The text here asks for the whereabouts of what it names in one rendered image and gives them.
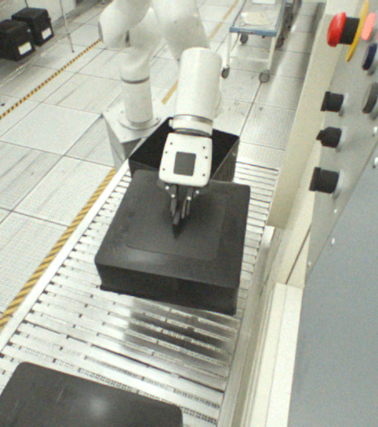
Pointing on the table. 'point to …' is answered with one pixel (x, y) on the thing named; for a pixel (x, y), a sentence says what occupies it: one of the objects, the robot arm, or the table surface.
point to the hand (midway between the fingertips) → (180, 208)
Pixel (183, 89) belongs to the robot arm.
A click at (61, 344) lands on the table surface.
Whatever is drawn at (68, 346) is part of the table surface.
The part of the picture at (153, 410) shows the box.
